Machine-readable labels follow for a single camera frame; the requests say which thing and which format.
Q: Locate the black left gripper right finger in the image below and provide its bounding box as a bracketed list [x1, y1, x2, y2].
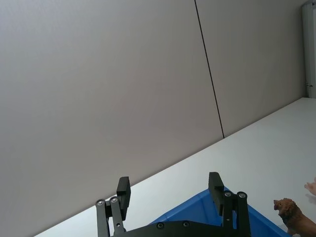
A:
[208, 171, 252, 237]

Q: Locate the pale pink toy figure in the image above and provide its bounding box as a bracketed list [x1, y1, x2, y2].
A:
[304, 176, 316, 197]

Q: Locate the brown toy lion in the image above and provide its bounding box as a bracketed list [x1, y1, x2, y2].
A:
[273, 197, 316, 237]

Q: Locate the blue plastic bin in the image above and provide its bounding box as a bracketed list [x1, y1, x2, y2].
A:
[147, 186, 292, 237]

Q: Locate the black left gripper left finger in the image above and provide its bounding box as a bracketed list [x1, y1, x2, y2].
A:
[95, 176, 132, 237]

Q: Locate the pale grey door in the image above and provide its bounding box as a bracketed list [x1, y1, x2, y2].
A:
[300, 0, 316, 99]

